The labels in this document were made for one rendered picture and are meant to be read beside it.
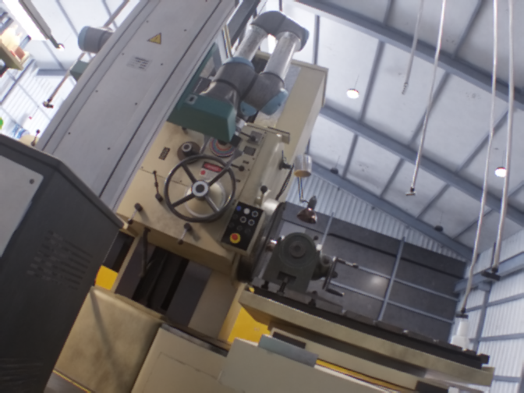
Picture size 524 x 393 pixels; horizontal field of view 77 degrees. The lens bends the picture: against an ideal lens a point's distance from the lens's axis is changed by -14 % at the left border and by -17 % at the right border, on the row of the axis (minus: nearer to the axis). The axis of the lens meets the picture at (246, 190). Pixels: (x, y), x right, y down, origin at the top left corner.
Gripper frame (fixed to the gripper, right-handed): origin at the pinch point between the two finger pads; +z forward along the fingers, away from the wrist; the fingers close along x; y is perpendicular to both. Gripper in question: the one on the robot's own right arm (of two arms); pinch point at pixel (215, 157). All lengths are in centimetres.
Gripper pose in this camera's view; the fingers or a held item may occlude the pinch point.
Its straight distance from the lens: 172.7
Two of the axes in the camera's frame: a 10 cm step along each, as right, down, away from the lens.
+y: -1.0, 0.2, -9.9
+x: 8.6, 5.0, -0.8
